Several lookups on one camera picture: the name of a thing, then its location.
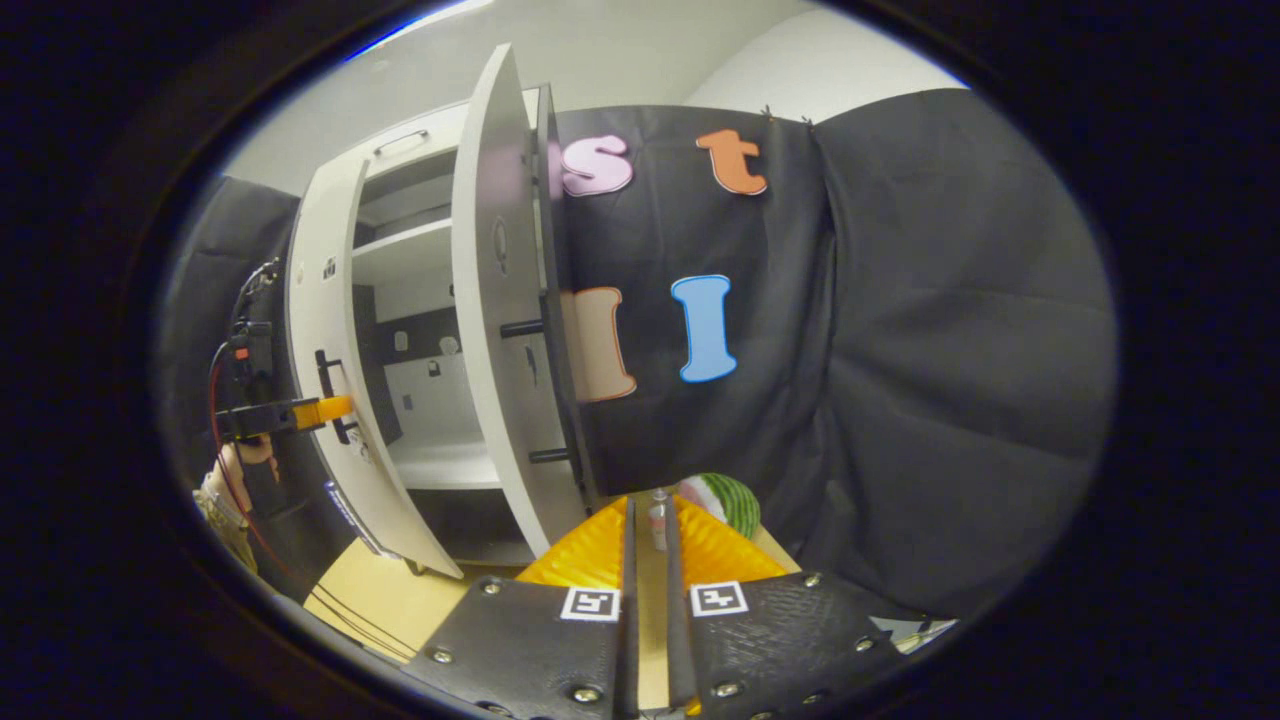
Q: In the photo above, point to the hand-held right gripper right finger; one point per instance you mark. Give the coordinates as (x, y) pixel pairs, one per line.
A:
(680, 650)

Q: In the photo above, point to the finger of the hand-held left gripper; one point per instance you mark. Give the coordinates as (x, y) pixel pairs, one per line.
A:
(270, 418)

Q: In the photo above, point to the black backdrop cloth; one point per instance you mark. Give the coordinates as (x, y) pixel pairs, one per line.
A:
(980, 350)
(770, 350)
(200, 260)

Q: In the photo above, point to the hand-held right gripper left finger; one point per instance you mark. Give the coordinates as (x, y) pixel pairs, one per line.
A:
(630, 660)

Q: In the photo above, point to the small clear bottle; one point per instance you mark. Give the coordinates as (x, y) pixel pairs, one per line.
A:
(659, 520)

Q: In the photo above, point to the white double-door shoe cabinet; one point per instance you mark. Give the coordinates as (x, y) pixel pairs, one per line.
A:
(445, 135)

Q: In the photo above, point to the green striped watermelon toy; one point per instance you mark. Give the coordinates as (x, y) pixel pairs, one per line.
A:
(735, 505)

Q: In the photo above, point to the white cabinet door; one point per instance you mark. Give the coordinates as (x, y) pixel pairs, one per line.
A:
(485, 350)
(320, 230)

